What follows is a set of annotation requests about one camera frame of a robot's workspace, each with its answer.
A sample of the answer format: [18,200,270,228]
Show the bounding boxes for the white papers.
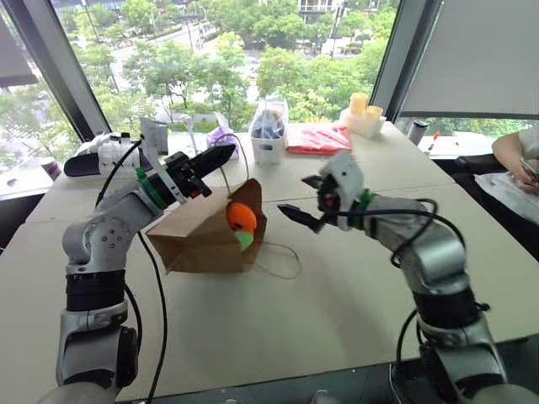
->
[474,171,539,228]

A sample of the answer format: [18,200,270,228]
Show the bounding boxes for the black chair armrest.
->
[453,152,507,174]

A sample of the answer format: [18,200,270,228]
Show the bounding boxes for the white plastic tray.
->
[339,107,387,140]

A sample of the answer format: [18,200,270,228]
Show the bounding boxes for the tall yellow cup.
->
[349,92,371,118]

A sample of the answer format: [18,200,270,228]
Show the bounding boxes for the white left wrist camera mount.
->
[140,135,189,208]

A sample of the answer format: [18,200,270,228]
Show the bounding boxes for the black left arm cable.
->
[95,137,169,404]

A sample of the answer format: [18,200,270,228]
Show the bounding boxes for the dark window pillar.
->
[2,0,113,142]
[369,0,441,123]

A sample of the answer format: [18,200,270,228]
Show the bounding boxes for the white device with black part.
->
[62,130,145,181]

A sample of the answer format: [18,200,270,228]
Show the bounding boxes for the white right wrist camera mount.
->
[318,150,366,232]

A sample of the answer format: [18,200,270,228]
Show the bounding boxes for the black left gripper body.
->
[163,151,213,203]

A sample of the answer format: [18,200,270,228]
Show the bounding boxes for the grey tumbler with black lid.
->
[407,119,430,147]

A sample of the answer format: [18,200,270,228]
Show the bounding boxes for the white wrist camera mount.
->
[140,135,189,208]
[318,150,366,232]

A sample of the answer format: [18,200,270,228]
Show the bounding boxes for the white can with red label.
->
[39,156,64,183]

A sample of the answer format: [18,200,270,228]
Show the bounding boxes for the smartphone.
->
[519,157,539,183]

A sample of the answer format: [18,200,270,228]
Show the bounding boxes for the white plastic stick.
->
[182,114,200,156]

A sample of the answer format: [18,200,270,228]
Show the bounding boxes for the red plastic bag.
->
[286,123,353,157]

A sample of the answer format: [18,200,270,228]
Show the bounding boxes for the brown paper bag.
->
[144,133,302,281]

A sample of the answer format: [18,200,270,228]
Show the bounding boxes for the purple plastic bag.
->
[205,124,240,157]

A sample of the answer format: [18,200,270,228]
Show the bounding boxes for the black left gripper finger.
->
[198,151,236,180]
[195,143,237,169]

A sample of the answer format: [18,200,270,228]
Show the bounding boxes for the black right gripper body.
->
[316,175,343,221]

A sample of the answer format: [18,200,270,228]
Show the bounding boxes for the green plush toy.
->
[233,229,256,254]

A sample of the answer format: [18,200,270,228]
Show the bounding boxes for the grey foil pouch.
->
[139,117,170,157]

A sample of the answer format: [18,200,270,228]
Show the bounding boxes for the bystander hand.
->
[515,166,539,195]

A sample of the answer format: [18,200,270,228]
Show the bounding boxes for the white bin with blue items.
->
[248,93,291,166]

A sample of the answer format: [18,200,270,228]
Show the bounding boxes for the white roller blind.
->
[398,0,539,120]

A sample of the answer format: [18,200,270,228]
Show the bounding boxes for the orange plush toy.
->
[226,201,259,233]

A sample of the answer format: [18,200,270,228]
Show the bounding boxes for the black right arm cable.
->
[322,197,467,363]

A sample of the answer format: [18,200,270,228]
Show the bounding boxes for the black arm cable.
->
[322,197,467,363]
[95,137,169,404]

